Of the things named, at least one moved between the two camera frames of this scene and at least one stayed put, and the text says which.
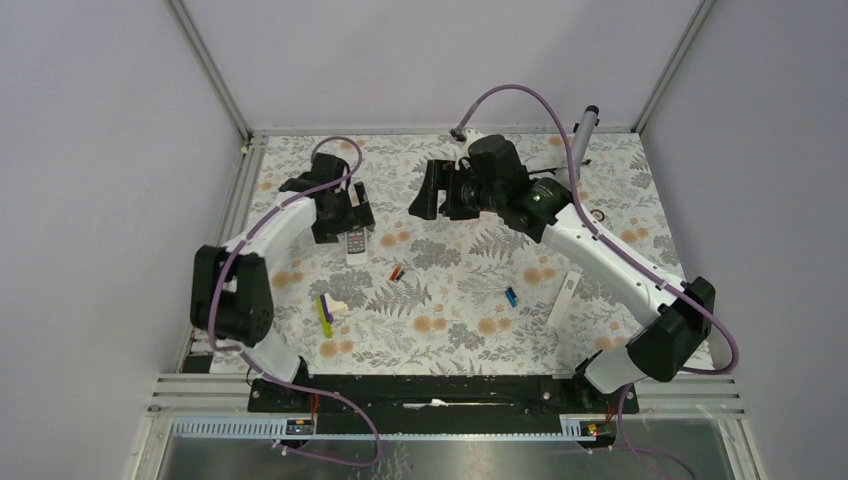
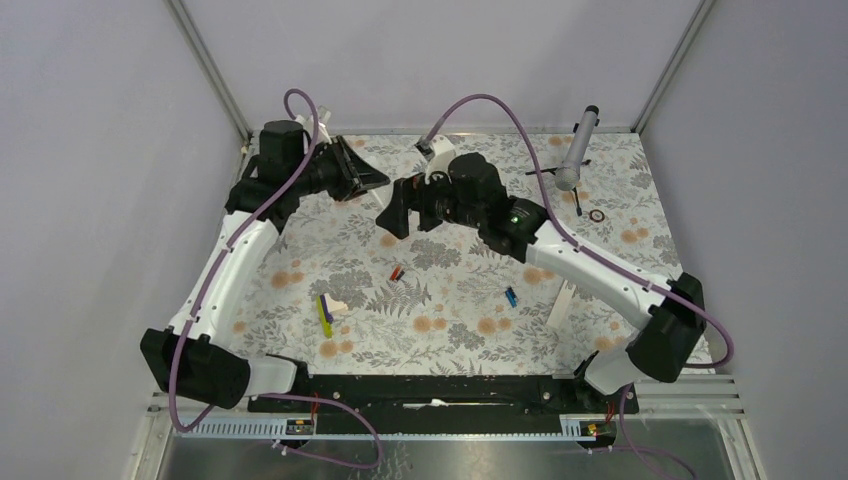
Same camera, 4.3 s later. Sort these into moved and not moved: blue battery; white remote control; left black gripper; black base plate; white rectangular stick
Moved: left black gripper; white remote control
Not moved: white rectangular stick; blue battery; black base plate
